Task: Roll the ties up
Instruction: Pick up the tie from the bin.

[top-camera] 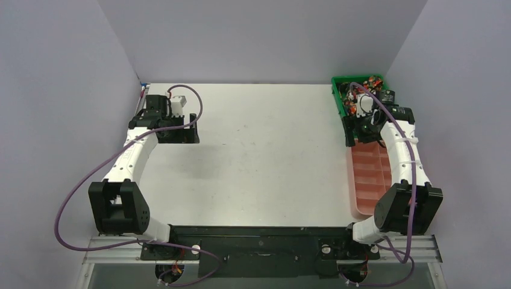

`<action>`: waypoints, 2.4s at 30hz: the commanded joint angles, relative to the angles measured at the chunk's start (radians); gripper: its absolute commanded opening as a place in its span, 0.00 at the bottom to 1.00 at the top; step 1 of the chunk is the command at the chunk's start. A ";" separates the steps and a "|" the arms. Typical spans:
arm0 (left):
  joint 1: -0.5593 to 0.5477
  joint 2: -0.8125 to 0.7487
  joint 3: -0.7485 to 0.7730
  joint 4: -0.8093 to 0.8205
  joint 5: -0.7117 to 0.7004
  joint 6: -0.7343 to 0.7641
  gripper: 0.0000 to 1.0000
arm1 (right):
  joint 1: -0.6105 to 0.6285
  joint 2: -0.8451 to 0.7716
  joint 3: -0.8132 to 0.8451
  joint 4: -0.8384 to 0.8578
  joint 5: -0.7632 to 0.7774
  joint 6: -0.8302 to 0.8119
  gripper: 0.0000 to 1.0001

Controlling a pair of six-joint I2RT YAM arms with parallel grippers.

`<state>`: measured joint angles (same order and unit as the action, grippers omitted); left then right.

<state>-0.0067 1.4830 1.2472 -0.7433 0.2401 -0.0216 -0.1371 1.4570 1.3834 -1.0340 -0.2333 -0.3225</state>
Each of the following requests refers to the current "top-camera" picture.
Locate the colourful faces patterned tie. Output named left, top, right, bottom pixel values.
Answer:
left=349, top=85, right=381, bottom=103

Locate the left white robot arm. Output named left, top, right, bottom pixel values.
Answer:
left=88, top=94, right=200, bottom=259

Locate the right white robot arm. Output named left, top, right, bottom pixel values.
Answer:
left=340, top=107, right=444, bottom=257

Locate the pink divided tray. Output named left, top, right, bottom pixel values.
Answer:
left=346, top=141, right=392, bottom=219

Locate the green plastic bin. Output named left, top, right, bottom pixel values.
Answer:
left=331, top=74, right=388, bottom=117

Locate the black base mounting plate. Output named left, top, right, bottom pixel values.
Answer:
left=140, top=226, right=380, bottom=278

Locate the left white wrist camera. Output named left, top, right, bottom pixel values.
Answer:
left=169, top=96, right=187, bottom=117

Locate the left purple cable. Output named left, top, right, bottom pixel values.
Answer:
left=54, top=84, right=223, bottom=288

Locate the aluminium rail frame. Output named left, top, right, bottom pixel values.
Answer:
left=83, top=235, right=443, bottom=265

